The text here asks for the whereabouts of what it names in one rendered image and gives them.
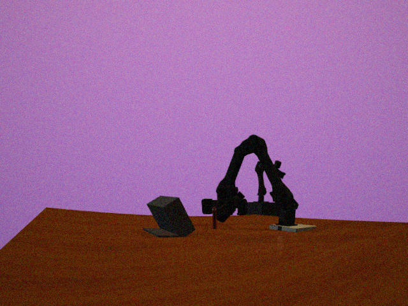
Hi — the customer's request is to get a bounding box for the dark red peg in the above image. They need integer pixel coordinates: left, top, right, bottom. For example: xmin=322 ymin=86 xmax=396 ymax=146
xmin=212 ymin=207 xmax=217 ymax=229

